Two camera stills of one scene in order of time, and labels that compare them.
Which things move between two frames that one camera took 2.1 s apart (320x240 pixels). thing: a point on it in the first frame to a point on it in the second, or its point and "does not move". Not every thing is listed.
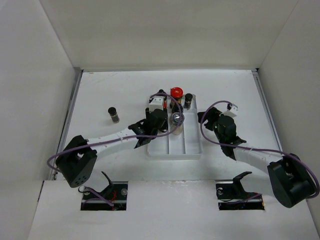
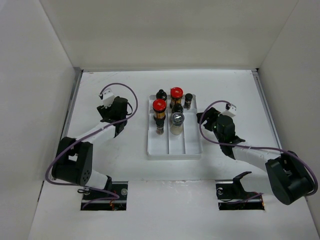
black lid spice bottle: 188,97 does not move
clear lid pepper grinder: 176,123 does not move
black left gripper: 147,112 to 104,111
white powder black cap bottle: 161,91 does not move
